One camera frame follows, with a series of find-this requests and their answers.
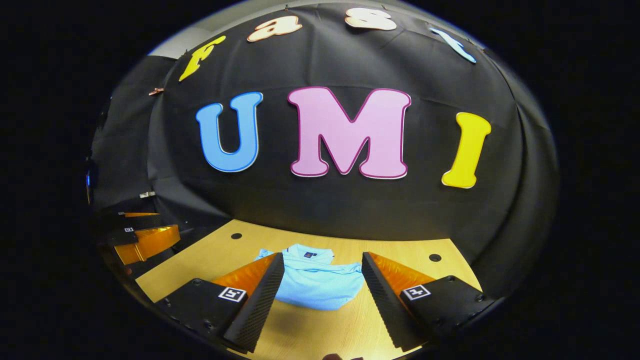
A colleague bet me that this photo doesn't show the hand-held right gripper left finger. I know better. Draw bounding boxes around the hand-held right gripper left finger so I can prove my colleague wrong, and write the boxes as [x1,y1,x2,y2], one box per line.
[155,251,286,353]

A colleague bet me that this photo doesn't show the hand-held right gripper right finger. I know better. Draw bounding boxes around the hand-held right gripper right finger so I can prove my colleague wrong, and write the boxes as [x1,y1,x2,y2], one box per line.
[361,251,496,351]

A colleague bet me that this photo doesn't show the light blue T-shirt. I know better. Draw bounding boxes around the light blue T-shirt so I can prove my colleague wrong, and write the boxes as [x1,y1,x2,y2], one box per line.
[255,243,365,311]

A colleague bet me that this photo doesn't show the black backdrop cloth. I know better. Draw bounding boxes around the black backdrop cloth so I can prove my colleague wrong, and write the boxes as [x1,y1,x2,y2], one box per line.
[87,0,560,301]

